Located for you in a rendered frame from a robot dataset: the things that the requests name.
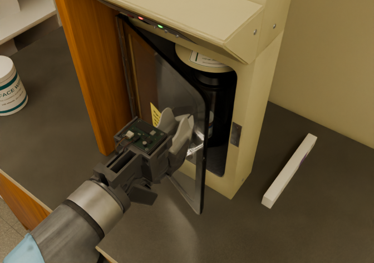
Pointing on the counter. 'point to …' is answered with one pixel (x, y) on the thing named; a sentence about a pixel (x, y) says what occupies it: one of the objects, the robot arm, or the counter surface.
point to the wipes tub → (10, 88)
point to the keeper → (235, 134)
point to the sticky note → (155, 115)
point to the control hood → (190, 13)
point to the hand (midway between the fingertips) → (187, 123)
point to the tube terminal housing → (245, 75)
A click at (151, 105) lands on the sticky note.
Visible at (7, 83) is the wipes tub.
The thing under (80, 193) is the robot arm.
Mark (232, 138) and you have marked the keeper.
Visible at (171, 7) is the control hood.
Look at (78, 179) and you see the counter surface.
